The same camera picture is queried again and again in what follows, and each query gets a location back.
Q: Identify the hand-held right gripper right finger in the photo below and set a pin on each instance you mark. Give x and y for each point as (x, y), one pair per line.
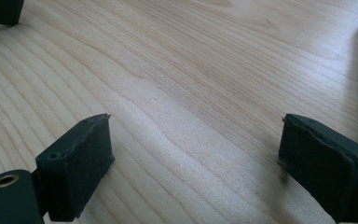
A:
(326, 174)

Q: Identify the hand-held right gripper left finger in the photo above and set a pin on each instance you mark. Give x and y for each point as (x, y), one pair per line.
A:
(74, 174)

